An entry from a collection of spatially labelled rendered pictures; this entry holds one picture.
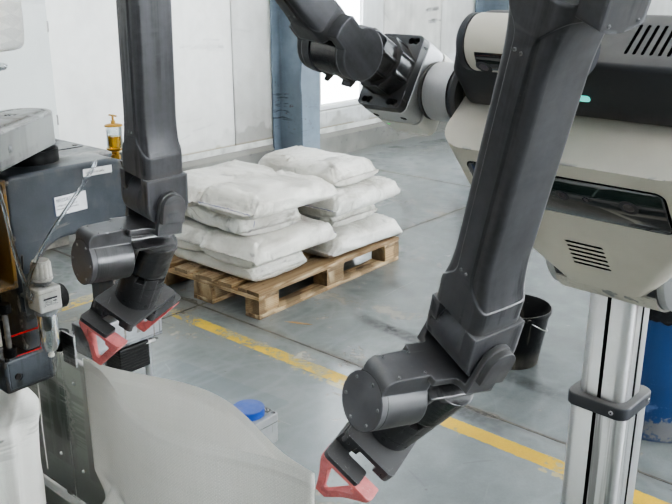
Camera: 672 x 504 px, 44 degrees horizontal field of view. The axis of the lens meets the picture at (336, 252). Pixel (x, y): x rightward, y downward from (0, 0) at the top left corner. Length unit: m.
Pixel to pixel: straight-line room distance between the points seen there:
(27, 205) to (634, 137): 0.85
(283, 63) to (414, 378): 6.60
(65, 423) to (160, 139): 1.32
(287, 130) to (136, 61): 6.35
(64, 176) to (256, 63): 5.87
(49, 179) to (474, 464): 2.06
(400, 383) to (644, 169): 0.47
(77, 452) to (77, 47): 4.19
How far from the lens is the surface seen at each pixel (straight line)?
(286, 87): 7.28
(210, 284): 4.31
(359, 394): 0.77
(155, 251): 1.07
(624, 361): 1.42
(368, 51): 1.19
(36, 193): 1.30
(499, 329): 0.75
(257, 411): 1.55
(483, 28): 1.03
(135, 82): 1.01
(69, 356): 1.42
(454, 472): 2.96
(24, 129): 1.26
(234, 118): 7.02
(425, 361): 0.78
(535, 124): 0.62
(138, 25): 0.99
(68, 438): 2.25
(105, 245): 1.04
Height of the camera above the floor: 1.61
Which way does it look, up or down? 18 degrees down
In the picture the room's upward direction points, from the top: straight up
